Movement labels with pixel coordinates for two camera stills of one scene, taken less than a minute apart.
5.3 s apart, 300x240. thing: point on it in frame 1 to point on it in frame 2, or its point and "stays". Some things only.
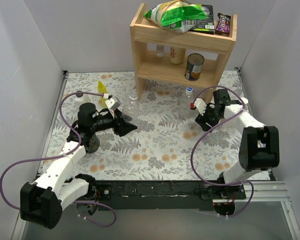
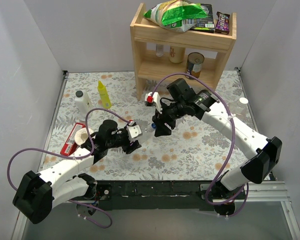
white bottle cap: x=244 y=100 stays
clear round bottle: x=131 y=107 to x=147 y=132
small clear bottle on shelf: x=160 y=50 stays
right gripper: x=208 y=119 to x=162 y=121
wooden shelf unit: x=191 y=58 stays
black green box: x=206 y=26 stays
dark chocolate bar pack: x=223 y=27 stays
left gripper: x=117 y=124 to x=129 y=144
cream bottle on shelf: x=177 y=55 stays
